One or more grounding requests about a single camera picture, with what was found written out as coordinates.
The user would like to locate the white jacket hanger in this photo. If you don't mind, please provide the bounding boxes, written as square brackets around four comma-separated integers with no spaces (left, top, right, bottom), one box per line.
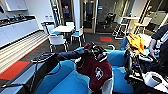
[99,43,117,63]

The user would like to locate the red and white jacket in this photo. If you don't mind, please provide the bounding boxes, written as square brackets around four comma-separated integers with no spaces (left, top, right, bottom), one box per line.
[75,43,114,94]

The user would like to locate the white dining chair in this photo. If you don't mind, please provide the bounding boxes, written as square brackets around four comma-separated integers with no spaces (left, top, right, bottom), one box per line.
[70,27,87,47]
[64,21,76,28]
[48,34,69,53]
[43,22,57,36]

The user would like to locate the blue armchair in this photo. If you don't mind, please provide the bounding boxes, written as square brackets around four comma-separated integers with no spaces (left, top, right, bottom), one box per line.
[119,35,131,52]

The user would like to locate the black office chair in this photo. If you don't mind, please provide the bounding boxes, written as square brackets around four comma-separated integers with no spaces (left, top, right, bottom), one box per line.
[103,12,117,29]

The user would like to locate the wood framed glass door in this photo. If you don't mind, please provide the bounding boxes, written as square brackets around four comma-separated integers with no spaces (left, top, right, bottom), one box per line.
[79,0,98,34]
[59,0,75,28]

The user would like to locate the white bar stool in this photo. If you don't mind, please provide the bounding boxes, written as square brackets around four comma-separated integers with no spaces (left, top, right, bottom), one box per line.
[112,16,129,40]

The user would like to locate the orange garment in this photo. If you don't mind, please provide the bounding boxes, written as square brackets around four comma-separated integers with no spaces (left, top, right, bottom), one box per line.
[125,32,148,57]

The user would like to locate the black wheeled cart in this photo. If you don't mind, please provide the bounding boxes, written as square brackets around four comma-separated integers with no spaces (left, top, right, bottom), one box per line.
[123,49,168,94]

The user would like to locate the blue sofa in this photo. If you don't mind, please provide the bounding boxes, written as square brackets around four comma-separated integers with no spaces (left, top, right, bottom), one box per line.
[33,46,134,94]

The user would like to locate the high white table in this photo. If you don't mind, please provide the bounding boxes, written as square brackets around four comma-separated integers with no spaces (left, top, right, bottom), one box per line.
[120,15,151,21]

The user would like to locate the yellow bar stool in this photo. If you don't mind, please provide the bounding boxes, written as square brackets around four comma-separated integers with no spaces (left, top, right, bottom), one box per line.
[133,17,150,35]

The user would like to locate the white round device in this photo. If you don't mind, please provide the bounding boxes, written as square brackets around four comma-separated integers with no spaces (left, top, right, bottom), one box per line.
[142,70,167,89]

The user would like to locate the person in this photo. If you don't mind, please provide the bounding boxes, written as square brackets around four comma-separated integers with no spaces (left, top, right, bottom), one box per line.
[148,23,168,63]

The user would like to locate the white kitchen counter cabinets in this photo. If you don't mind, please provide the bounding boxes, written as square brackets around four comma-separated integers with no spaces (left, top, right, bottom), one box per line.
[0,18,41,48]

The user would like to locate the white upper kitchen cabinet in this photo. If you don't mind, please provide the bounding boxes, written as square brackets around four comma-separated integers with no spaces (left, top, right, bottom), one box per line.
[3,0,29,13]

